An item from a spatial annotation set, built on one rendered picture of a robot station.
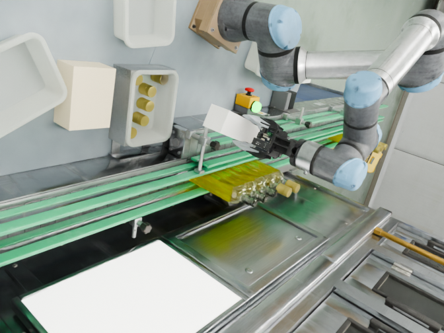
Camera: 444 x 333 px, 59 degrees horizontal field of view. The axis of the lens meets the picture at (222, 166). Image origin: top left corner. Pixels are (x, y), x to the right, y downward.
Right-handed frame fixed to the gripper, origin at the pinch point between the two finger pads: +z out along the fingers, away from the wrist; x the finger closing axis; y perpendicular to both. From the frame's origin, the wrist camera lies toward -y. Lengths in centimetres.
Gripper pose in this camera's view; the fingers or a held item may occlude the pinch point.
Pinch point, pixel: (242, 129)
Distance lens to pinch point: 109.1
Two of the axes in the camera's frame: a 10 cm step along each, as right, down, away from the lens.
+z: -7.5, -3.7, 5.4
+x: -3.9, 9.2, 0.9
